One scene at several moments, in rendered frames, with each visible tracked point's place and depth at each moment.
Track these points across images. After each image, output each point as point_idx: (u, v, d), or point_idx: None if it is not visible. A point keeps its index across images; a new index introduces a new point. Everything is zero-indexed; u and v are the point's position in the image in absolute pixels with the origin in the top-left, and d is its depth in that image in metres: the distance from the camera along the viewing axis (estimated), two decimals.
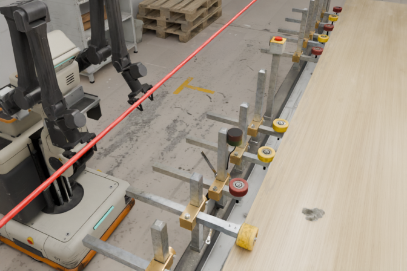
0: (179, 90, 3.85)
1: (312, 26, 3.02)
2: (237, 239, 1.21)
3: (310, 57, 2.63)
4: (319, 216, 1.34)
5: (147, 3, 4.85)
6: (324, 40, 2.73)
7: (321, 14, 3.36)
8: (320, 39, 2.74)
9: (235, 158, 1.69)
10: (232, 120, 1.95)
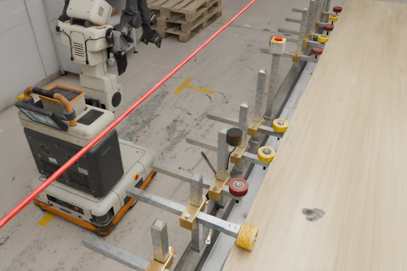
0: (179, 90, 3.85)
1: (312, 26, 3.02)
2: (237, 239, 1.21)
3: (310, 57, 2.63)
4: (319, 216, 1.34)
5: (147, 3, 4.85)
6: (324, 40, 2.73)
7: (321, 14, 3.36)
8: (320, 39, 2.74)
9: (235, 158, 1.69)
10: (232, 120, 1.95)
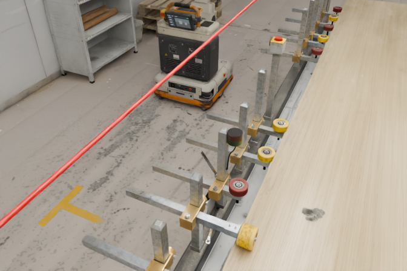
0: None
1: (312, 26, 3.02)
2: (237, 239, 1.21)
3: (310, 57, 2.63)
4: (319, 216, 1.34)
5: (147, 3, 4.85)
6: (324, 40, 2.73)
7: (321, 14, 3.36)
8: (320, 39, 2.74)
9: (235, 158, 1.69)
10: (232, 120, 1.95)
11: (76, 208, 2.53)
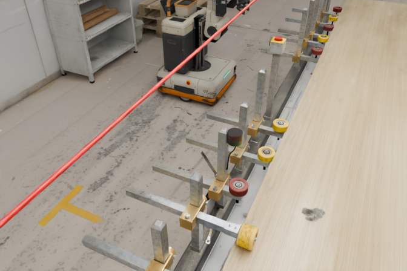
0: None
1: (312, 26, 3.02)
2: (237, 239, 1.21)
3: (310, 57, 2.63)
4: (319, 216, 1.34)
5: (147, 3, 4.85)
6: (324, 40, 2.73)
7: (321, 14, 3.36)
8: (320, 39, 2.74)
9: (235, 158, 1.69)
10: (232, 120, 1.95)
11: (76, 208, 2.53)
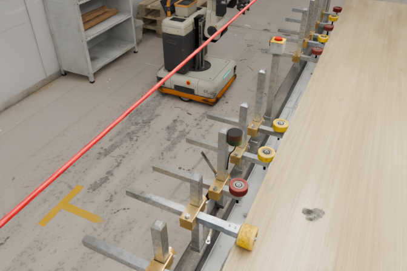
0: None
1: (312, 26, 3.02)
2: (237, 239, 1.21)
3: (310, 57, 2.63)
4: (319, 216, 1.34)
5: (147, 3, 4.85)
6: (324, 40, 2.73)
7: (321, 14, 3.36)
8: (320, 39, 2.74)
9: (235, 158, 1.69)
10: (232, 120, 1.95)
11: (76, 208, 2.53)
